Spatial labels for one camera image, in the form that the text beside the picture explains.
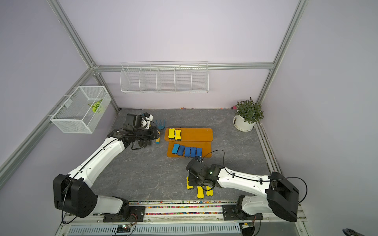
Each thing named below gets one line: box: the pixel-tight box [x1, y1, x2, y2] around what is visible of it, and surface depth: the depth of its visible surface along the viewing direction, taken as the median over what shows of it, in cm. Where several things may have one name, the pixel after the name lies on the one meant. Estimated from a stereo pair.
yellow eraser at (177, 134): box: [174, 129, 182, 140], surface depth 87 cm
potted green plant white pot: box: [232, 96, 264, 132], surface depth 96 cm
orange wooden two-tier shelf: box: [164, 127, 214, 159], surface depth 91 cm
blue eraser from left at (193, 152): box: [190, 147, 197, 158], surface depth 94 cm
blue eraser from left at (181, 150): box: [177, 145, 186, 157], surface depth 96 cm
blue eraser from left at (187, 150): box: [185, 146, 191, 158], surface depth 95 cm
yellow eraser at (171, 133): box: [168, 127, 176, 139], surface depth 88 cm
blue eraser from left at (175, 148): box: [171, 143, 180, 154], surface depth 96 cm
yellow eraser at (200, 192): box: [196, 185, 205, 199], surface depth 80 cm
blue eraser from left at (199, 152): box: [196, 147, 203, 157], surface depth 96 cm
